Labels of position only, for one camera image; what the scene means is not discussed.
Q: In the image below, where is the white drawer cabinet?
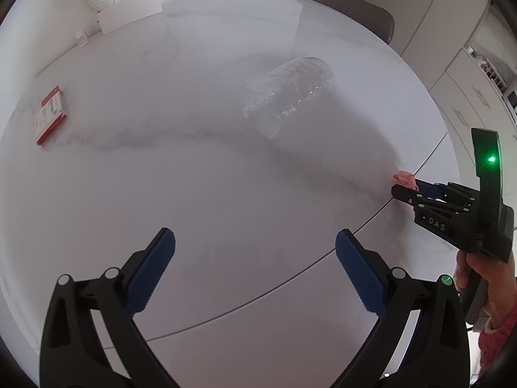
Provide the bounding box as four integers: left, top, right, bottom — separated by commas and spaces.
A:
428, 8, 517, 178

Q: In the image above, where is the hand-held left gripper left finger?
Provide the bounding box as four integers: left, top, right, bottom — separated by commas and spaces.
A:
39, 227, 180, 388

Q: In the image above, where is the pink paper scrap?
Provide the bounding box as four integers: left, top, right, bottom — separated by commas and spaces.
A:
394, 171, 417, 190

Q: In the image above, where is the clear plastic cup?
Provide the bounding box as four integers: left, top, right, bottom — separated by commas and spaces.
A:
242, 57, 334, 138

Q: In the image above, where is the person's right forearm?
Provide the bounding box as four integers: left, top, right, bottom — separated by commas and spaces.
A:
478, 314, 517, 378

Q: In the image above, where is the red and white box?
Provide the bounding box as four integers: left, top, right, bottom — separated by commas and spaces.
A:
33, 86, 67, 146

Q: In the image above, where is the person's right hand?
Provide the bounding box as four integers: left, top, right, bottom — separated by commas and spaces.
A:
453, 251, 517, 321

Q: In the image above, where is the tall white cupboard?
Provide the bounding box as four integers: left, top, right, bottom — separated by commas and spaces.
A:
311, 0, 491, 90

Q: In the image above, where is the grey chair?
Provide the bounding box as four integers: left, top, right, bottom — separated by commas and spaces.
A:
285, 0, 394, 45

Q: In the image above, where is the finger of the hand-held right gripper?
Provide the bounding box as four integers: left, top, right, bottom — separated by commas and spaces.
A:
391, 185, 429, 210
415, 179, 451, 199

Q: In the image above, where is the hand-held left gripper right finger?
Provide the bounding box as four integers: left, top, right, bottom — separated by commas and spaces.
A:
334, 228, 471, 388

